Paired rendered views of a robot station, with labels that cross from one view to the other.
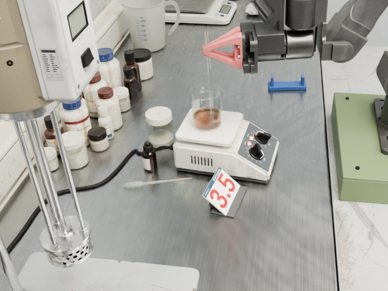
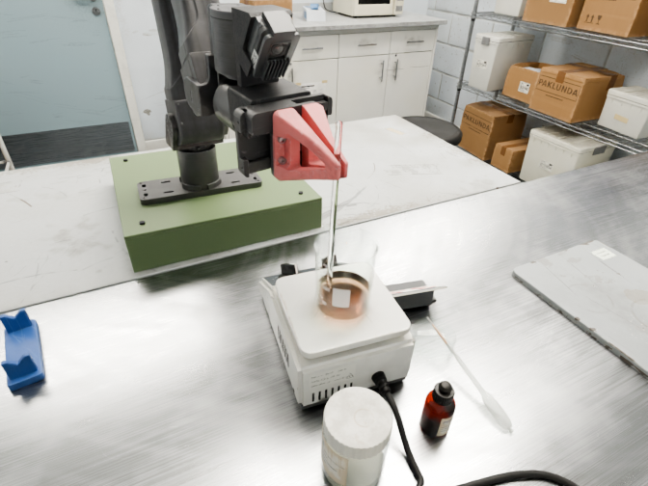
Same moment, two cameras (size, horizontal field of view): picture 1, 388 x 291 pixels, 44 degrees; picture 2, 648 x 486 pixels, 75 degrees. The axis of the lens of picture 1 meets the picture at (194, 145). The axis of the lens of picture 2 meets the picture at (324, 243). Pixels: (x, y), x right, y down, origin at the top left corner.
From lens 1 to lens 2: 1.12 m
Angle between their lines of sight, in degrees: 95
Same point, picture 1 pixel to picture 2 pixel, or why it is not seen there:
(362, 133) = (229, 201)
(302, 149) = (245, 273)
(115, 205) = (548, 410)
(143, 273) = (572, 301)
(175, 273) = (538, 281)
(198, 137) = (385, 297)
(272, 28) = (267, 86)
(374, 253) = (368, 200)
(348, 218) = (341, 217)
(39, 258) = not seen: outside the picture
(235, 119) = (302, 279)
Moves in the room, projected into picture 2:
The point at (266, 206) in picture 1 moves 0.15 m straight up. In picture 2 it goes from (378, 266) to (390, 178)
